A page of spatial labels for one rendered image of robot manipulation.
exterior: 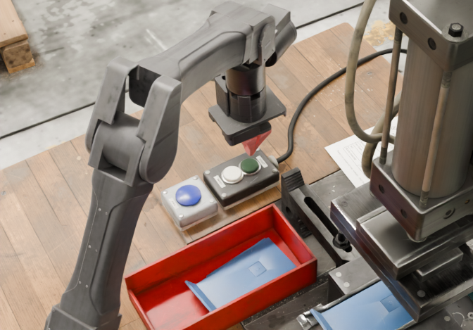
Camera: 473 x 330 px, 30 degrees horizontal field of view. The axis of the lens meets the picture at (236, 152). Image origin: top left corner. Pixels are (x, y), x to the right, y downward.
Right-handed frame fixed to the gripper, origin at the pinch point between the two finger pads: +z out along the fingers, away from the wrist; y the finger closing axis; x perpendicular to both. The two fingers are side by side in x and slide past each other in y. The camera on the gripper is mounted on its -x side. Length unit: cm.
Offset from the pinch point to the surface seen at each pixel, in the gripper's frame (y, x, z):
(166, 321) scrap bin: 23.3, 16.9, 7.1
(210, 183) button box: 6.8, -0.6, 4.7
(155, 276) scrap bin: 21.9, 10.8, 4.5
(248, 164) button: 0.1, -0.2, 3.7
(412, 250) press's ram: -0.1, 38.8, -20.5
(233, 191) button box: 4.5, 2.7, 4.5
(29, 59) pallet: 5, -146, 94
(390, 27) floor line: -108, -100, 97
